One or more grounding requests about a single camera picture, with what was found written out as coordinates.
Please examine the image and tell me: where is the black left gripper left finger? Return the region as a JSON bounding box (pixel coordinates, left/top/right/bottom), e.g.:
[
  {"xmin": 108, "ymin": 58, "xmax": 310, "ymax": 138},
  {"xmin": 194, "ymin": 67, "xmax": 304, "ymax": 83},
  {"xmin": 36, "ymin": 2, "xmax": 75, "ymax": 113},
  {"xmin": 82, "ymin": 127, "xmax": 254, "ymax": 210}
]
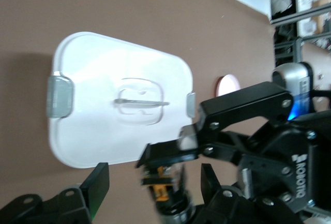
[{"xmin": 0, "ymin": 162, "xmax": 110, "ymax": 224}]

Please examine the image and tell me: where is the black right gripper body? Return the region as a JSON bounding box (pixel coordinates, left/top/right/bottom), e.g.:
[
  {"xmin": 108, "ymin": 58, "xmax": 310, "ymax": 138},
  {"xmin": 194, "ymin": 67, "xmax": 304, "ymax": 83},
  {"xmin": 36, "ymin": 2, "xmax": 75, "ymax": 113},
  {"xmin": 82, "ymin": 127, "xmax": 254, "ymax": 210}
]
[{"xmin": 232, "ymin": 111, "xmax": 331, "ymax": 224}]

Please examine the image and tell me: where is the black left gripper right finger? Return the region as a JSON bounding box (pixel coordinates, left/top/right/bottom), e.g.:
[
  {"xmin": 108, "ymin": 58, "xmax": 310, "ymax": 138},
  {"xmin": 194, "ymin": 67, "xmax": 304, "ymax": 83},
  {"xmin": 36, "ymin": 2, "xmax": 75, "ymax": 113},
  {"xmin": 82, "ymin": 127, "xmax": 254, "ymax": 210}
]
[{"xmin": 193, "ymin": 163, "xmax": 308, "ymax": 224}]

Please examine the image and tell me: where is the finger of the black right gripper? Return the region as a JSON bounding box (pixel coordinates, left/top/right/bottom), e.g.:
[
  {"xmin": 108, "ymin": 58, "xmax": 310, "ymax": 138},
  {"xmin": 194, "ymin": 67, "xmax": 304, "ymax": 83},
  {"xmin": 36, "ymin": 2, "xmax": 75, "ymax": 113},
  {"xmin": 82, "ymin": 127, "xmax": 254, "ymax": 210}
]
[{"xmin": 136, "ymin": 81, "xmax": 295, "ymax": 169}]

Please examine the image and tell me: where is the black and orange switch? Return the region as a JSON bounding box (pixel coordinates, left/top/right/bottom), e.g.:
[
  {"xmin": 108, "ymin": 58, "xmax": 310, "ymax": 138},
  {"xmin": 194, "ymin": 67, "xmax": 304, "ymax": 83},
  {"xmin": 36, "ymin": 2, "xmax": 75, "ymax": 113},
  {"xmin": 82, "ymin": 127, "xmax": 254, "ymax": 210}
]
[{"xmin": 141, "ymin": 164, "xmax": 193, "ymax": 217}]

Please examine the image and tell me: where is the white lidded storage box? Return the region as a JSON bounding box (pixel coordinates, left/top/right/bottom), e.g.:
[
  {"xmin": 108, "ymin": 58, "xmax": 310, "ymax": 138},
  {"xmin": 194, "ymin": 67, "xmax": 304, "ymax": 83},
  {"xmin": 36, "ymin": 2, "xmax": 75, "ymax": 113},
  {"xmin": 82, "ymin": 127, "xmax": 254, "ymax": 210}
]
[{"xmin": 47, "ymin": 30, "xmax": 196, "ymax": 170}]

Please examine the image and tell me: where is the pink round plate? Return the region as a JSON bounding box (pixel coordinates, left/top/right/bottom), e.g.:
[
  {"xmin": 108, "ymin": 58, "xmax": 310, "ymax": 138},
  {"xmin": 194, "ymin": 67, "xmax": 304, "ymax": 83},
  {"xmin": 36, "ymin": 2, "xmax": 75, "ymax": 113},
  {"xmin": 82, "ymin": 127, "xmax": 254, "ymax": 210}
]
[{"xmin": 215, "ymin": 73, "xmax": 242, "ymax": 97}]

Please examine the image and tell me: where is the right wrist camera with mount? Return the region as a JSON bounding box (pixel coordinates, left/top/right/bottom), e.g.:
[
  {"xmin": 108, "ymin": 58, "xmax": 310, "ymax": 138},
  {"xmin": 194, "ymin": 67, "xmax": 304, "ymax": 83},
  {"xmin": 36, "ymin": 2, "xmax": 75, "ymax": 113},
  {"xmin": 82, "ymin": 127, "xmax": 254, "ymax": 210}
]
[{"xmin": 270, "ymin": 62, "xmax": 315, "ymax": 121}]

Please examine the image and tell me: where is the aluminium extrusion frame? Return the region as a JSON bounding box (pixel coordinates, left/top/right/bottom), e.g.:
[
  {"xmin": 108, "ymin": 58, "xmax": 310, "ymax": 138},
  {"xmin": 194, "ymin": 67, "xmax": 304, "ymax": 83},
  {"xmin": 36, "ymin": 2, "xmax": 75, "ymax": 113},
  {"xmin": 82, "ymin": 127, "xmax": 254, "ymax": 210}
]
[{"xmin": 268, "ymin": 0, "xmax": 331, "ymax": 63}]

